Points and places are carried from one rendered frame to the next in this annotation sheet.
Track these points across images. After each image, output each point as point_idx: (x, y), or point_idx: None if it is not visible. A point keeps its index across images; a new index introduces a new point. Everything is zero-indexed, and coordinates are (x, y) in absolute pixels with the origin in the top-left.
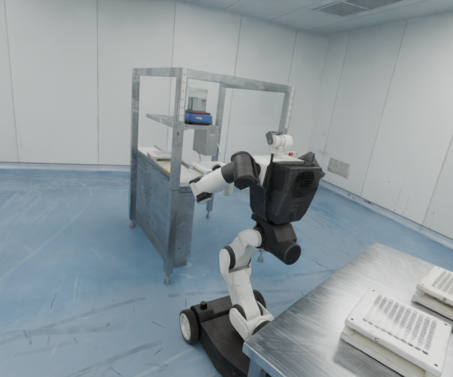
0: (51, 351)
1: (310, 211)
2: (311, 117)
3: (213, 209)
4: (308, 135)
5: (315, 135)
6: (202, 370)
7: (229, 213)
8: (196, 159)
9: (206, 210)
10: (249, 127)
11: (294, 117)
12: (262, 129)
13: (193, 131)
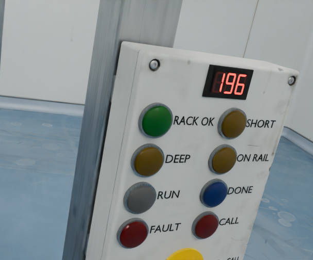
0: None
1: (303, 251)
2: None
3: (17, 232)
4: (307, 56)
5: None
6: None
7: (60, 251)
8: (59, 85)
9: None
10: (181, 26)
11: (282, 13)
12: (210, 33)
13: (53, 21)
